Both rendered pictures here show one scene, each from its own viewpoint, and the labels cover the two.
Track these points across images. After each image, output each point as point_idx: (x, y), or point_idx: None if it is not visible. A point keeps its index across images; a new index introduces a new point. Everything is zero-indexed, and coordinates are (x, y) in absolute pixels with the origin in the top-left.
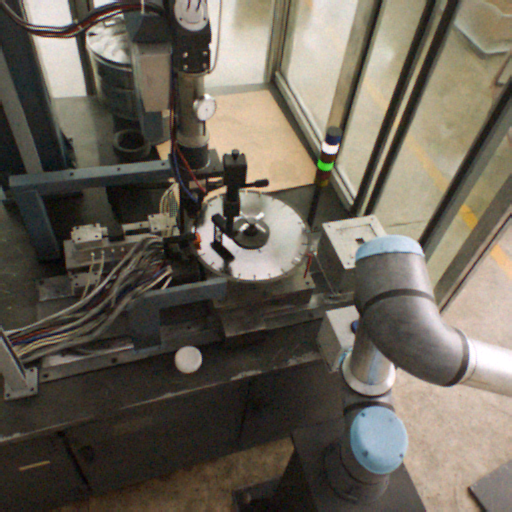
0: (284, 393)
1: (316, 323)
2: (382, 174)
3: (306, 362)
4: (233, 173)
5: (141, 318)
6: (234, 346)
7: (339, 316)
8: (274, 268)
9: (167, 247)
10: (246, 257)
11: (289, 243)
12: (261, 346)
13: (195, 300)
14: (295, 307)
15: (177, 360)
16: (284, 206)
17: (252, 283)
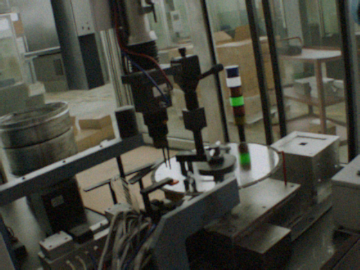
0: None
1: (321, 220)
2: (279, 99)
3: (343, 244)
4: (189, 66)
5: (170, 260)
6: (271, 269)
7: (343, 175)
8: (263, 168)
9: (148, 199)
10: (231, 175)
11: (257, 154)
12: (294, 258)
13: (215, 216)
14: (294, 220)
15: None
16: (227, 144)
17: (256, 182)
